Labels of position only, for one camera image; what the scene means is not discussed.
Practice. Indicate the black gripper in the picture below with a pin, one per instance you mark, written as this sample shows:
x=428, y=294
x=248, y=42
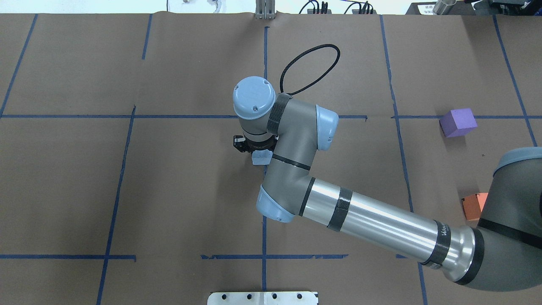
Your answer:
x=242, y=145

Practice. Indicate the light blue foam block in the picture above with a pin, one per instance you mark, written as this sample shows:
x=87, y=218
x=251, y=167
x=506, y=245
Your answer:
x=262, y=157

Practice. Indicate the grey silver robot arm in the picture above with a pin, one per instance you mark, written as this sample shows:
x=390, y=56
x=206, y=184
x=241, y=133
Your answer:
x=502, y=253

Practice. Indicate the purple foam block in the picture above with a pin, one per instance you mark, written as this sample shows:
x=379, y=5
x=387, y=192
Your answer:
x=458, y=122

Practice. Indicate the orange foam block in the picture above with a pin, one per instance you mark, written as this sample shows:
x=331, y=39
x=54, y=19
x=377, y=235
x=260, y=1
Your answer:
x=473, y=205

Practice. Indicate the white metal mounting plate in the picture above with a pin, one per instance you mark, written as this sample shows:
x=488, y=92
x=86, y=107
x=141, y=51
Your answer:
x=264, y=298

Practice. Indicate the black box with label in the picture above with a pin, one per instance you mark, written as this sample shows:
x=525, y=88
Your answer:
x=422, y=8

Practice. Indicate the silver metal cylinder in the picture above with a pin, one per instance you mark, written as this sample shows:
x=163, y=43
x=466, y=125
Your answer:
x=443, y=7

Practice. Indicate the black device top right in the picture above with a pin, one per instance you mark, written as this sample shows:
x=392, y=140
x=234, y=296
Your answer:
x=506, y=7

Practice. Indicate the grey aluminium profile post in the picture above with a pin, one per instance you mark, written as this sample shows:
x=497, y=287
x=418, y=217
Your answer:
x=265, y=9

